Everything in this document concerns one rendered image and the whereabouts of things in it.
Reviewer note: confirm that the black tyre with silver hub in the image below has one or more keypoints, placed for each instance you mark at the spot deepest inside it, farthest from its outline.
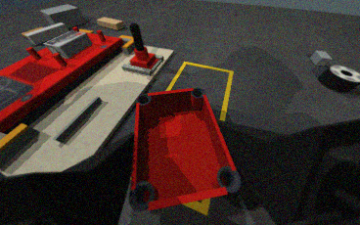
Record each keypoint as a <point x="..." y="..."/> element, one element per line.
<point x="340" y="79"/>

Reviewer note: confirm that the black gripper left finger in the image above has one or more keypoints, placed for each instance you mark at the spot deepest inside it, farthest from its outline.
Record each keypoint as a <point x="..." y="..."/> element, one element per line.
<point x="91" y="192"/>

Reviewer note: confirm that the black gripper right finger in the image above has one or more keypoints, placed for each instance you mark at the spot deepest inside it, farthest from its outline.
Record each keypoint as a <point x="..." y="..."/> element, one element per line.
<point x="281" y="168"/>

